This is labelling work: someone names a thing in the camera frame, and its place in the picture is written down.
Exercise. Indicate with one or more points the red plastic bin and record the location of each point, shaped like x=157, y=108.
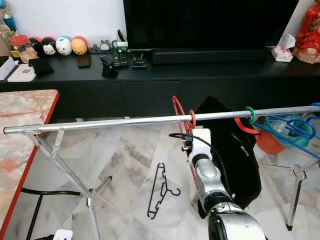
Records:
x=267, y=144

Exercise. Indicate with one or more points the black TV cabinet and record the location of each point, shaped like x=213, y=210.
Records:
x=145, y=95

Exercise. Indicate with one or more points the red costumed figurine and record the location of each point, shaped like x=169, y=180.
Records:
x=307, y=30

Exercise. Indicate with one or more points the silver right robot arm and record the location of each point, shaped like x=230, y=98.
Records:
x=212, y=185

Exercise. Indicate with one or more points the black phone stand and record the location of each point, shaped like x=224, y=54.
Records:
x=42, y=66

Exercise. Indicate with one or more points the small black box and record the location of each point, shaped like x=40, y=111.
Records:
x=139, y=63

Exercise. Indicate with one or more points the white blue duck plush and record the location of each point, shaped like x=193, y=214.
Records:
x=63, y=46

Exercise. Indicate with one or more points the dark brown phone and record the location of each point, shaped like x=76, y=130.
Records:
x=83, y=60

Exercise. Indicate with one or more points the white cardboard box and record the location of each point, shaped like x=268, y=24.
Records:
x=7, y=69

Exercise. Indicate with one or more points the black shirt white lettering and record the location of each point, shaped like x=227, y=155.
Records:
x=235, y=165

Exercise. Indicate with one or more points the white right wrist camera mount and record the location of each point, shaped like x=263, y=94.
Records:
x=202, y=142

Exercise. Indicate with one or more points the white round dish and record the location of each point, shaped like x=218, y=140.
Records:
x=24, y=75

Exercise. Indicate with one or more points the small grey totoro figurines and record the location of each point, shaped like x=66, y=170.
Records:
x=104, y=47

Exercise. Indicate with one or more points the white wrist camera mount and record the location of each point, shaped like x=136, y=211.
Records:
x=202, y=142
x=63, y=235

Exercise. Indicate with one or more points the black television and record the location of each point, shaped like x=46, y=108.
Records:
x=205, y=25

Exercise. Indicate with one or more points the white red tissue pack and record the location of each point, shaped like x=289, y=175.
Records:
x=283, y=50

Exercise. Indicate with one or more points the yellow red bear plush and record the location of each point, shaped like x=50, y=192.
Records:
x=79, y=46

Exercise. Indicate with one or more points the red plastic hanger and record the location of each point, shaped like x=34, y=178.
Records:
x=192, y=116

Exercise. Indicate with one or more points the green white box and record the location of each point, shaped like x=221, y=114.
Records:
x=121, y=46

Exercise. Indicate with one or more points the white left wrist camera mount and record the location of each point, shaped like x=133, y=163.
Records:
x=63, y=235

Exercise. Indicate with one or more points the black remote control holder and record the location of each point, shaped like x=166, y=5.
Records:
x=110, y=67

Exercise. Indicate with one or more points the blue plastic hanger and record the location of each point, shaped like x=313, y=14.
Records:
x=302, y=136
x=295, y=146

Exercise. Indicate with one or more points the red hanger green hook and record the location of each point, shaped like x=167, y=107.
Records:
x=242, y=126

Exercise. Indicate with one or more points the marble table red edge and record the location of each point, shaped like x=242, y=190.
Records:
x=22, y=140

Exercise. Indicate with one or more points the glass jar red lid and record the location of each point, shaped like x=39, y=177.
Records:
x=22, y=49

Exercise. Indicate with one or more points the blue ball trophy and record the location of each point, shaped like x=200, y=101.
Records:
x=7, y=20

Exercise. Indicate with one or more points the black soundbar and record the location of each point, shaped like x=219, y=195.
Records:
x=210, y=56

